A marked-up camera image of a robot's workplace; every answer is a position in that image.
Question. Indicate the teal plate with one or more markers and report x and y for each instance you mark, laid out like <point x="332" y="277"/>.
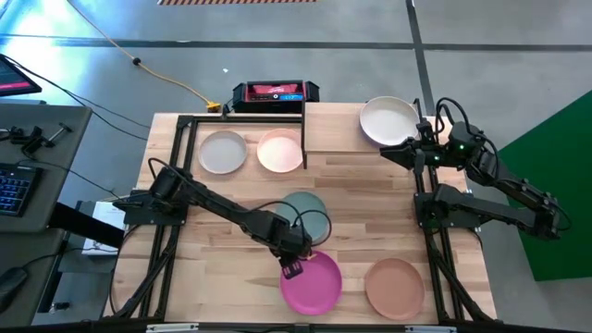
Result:
<point x="305" y="203"/>

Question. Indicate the peach plate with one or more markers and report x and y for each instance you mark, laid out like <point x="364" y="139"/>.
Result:
<point x="279" y="151"/>

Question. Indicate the black backlit keyboard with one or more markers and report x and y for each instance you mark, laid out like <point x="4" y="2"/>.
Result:
<point x="16" y="189"/>

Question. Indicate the black slanted strut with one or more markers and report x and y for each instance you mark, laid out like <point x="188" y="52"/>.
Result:
<point x="88" y="226"/>

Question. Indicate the white paper sheet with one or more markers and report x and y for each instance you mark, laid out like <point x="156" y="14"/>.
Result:
<point x="108" y="217"/>

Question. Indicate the wooden shelf with black legs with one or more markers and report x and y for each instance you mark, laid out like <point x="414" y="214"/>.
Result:
<point x="333" y="129"/>

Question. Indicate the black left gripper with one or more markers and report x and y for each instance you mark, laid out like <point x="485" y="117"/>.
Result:
<point x="293" y="245"/>

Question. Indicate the green board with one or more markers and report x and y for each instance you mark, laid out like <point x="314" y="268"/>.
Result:
<point x="555" y="152"/>

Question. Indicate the black computer mouse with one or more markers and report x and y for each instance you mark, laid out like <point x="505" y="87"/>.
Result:
<point x="11" y="284"/>

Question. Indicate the grey side table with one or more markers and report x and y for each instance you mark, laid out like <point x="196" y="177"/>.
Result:
<point x="69" y="134"/>

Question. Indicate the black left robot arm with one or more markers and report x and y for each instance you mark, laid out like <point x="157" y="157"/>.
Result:
<point x="222" y="208"/>

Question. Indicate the computer monitor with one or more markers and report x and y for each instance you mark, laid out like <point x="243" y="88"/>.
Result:
<point x="14" y="78"/>

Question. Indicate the silver metal bracket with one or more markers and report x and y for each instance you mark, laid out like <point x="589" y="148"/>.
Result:
<point x="172" y="328"/>
<point x="430" y="329"/>

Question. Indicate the magenta plate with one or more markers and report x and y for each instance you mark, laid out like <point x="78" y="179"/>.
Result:
<point x="314" y="289"/>

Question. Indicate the red and black power station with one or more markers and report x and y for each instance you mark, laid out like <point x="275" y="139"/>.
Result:
<point x="259" y="90"/>

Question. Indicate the cream plate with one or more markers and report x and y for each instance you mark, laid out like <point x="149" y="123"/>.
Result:
<point x="388" y="120"/>

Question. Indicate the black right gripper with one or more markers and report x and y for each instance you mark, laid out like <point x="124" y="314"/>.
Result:
<point x="437" y="150"/>

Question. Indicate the black clamp tool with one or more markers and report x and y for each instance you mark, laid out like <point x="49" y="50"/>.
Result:
<point x="32" y="141"/>

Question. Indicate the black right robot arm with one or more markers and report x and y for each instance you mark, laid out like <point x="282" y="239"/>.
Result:
<point x="509" y="210"/>

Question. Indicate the brown plate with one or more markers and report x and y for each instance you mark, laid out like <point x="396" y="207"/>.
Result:
<point x="394" y="289"/>

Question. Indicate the grey plate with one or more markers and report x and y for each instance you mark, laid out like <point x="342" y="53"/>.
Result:
<point x="222" y="152"/>

